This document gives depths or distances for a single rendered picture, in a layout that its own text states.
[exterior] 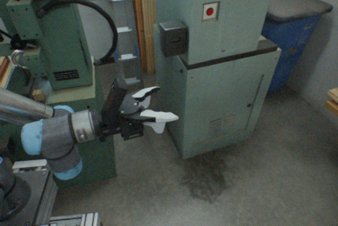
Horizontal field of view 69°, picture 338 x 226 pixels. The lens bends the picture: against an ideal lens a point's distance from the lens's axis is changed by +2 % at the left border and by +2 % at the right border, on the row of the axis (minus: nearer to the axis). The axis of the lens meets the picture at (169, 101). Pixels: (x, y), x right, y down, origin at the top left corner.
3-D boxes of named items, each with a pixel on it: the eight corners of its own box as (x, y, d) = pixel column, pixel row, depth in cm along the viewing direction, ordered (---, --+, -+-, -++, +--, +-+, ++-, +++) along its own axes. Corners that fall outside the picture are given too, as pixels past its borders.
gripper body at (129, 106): (139, 119, 69) (96, 129, 66) (136, 93, 64) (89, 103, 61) (146, 135, 63) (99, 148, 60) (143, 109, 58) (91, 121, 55)
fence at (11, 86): (28, 45, 153) (24, 37, 149) (30, 45, 153) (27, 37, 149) (3, 110, 109) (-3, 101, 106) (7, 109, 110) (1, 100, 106)
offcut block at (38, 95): (44, 99, 130) (40, 93, 127) (35, 101, 129) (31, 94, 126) (45, 95, 132) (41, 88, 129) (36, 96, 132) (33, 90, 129)
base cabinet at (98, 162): (43, 145, 207) (5, 77, 159) (112, 133, 217) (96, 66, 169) (34, 194, 174) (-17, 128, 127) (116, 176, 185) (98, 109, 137)
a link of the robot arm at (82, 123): (71, 106, 60) (71, 127, 54) (90, 102, 61) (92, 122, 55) (78, 130, 64) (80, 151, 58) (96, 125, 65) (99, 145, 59)
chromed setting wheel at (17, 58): (18, 70, 123) (7, 48, 114) (45, 66, 125) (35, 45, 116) (16, 73, 120) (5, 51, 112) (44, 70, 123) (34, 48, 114)
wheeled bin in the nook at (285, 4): (216, 77, 280) (231, -12, 215) (255, 66, 295) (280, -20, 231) (251, 113, 235) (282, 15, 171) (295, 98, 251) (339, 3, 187)
